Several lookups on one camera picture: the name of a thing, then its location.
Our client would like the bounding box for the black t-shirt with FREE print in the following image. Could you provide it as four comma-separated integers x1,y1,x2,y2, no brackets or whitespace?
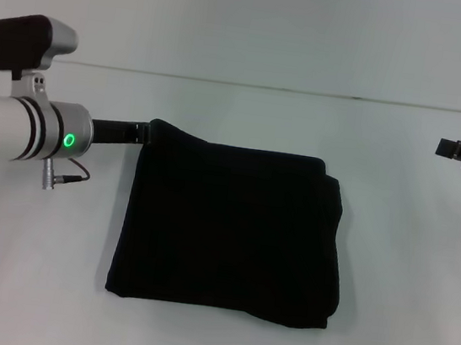
102,115,353,333

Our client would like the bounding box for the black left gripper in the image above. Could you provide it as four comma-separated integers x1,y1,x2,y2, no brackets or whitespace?
87,116,153,154

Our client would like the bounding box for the left arm cable with plug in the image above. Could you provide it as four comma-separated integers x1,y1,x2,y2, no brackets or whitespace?
38,154,94,197

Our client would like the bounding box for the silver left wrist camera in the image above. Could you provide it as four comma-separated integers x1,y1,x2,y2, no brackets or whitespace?
0,8,83,89

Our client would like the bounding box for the silver left camera bracket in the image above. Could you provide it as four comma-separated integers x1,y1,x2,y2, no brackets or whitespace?
8,66,56,108

